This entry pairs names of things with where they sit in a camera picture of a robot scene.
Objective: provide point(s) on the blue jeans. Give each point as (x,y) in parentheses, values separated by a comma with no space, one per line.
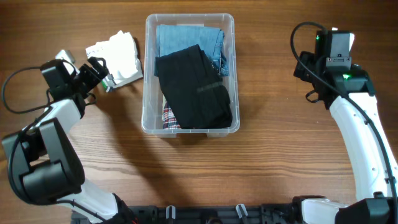
(170,39)

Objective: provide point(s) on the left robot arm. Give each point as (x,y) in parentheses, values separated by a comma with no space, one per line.
(42,166)

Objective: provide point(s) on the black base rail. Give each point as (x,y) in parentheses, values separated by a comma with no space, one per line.
(266,213)

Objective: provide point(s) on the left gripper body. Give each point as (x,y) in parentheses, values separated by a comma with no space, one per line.
(91,77)

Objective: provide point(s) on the black garment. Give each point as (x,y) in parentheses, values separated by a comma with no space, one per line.
(194,90)

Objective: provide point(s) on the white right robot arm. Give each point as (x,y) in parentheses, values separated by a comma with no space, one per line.
(348,93)

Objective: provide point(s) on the clear plastic storage bin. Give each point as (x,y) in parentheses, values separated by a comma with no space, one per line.
(152,100)

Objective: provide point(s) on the plaid shirt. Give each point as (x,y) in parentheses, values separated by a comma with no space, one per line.
(168,118)

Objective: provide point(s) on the white printed t-shirt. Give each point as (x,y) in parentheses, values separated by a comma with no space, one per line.
(121,56)

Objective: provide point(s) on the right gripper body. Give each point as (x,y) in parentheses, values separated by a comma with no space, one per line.
(306,64)

